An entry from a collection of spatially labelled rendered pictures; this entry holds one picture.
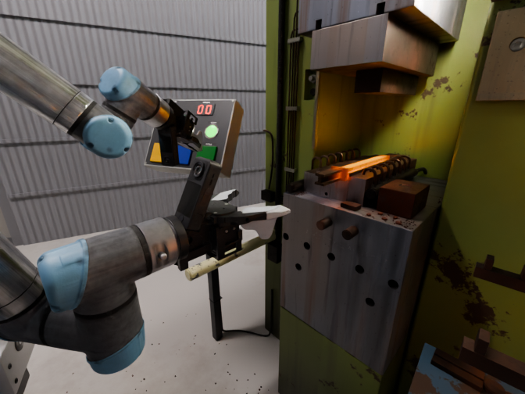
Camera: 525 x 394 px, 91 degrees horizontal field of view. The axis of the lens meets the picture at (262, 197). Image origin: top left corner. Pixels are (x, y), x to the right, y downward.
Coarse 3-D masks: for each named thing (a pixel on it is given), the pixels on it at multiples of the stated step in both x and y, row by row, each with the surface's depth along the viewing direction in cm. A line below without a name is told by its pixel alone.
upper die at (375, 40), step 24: (360, 24) 60; (384, 24) 57; (312, 48) 70; (336, 48) 65; (360, 48) 61; (384, 48) 58; (408, 48) 67; (432, 48) 79; (336, 72) 77; (408, 72) 77; (432, 72) 85
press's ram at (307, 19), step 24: (312, 0) 67; (336, 0) 63; (360, 0) 59; (384, 0) 56; (408, 0) 53; (432, 0) 58; (456, 0) 69; (312, 24) 68; (336, 24) 64; (408, 24) 64; (432, 24) 64; (456, 24) 74
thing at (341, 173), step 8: (368, 160) 84; (376, 160) 85; (336, 168) 71; (344, 168) 70; (352, 168) 74; (320, 176) 65; (328, 176) 68; (336, 176) 70; (344, 176) 71; (320, 184) 66
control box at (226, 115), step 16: (192, 112) 98; (208, 112) 95; (224, 112) 93; (240, 112) 97; (224, 128) 92; (208, 144) 93; (224, 144) 90; (192, 160) 93; (224, 160) 90; (224, 176) 93
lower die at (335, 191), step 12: (360, 156) 106; (372, 156) 100; (396, 156) 95; (324, 168) 86; (360, 168) 77; (384, 168) 80; (396, 168) 82; (312, 180) 80; (348, 180) 71; (360, 180) 69; (372, 180) 71; (312, 192) 81; (324, 192) 78; (336, 192) 75; (348, 192) 72; (360, 192) 70; (360, 204) 70
